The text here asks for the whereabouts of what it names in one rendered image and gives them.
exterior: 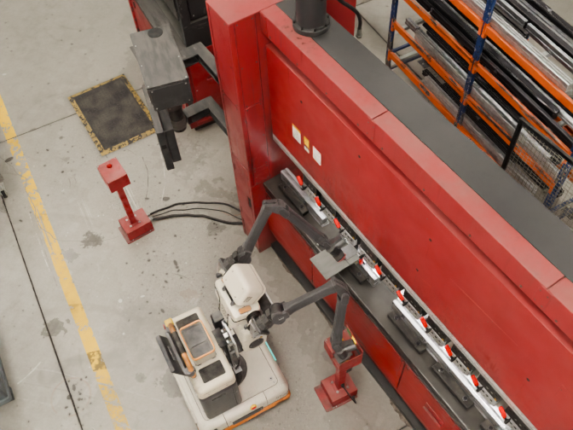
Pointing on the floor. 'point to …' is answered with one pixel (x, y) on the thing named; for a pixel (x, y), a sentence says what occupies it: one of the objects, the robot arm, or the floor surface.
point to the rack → (483, 77)
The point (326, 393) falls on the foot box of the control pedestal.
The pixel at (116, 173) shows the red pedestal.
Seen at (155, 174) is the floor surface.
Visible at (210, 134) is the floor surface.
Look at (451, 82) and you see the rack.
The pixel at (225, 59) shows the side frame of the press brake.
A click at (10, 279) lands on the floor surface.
